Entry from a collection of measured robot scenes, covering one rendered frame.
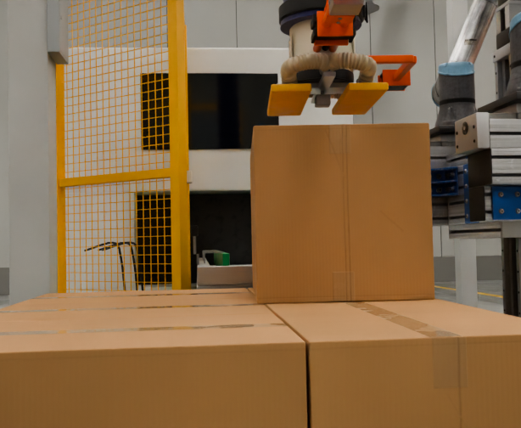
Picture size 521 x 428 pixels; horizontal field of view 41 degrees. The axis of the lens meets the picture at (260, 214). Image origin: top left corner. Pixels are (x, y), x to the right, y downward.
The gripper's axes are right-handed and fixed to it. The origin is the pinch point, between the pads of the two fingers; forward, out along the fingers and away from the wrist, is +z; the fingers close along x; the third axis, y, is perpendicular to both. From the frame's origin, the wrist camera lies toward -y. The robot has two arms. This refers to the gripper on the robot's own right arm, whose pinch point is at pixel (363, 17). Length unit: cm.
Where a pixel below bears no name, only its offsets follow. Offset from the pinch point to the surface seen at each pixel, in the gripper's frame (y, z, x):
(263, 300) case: -19, 93, -97
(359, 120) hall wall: -62, -120, 892
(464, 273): 51, 105, 288
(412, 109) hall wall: 23, -137, 923
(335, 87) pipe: -4, 39, -67
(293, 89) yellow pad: -13, 43, -82
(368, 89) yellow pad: 5, 43, -78
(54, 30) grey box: -124, -9, 6
